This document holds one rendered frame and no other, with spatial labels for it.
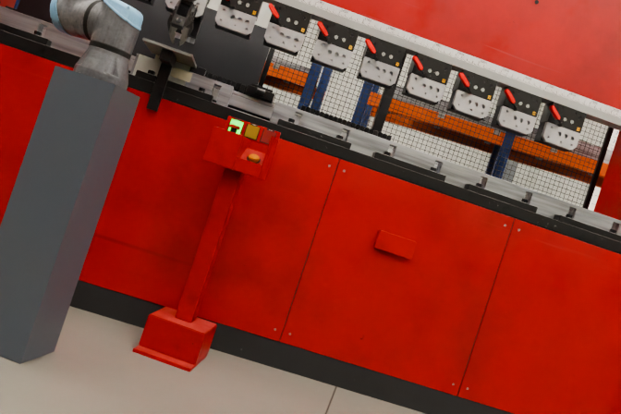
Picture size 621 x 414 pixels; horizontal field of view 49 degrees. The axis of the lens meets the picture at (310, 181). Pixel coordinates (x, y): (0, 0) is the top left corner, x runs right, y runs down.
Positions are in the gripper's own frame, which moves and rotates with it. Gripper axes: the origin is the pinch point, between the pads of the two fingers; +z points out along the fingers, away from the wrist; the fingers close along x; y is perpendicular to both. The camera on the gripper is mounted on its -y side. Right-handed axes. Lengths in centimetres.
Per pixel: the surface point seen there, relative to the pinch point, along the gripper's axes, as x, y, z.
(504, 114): -132, 16, -10
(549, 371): -178, -51, 54
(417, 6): -84, 35, -32
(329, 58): -57, 14, -8
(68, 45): 38.6, -3.2, 15.2
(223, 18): -13.0, 14.7, -8.5
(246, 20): -21.6, 16.7, -9.6
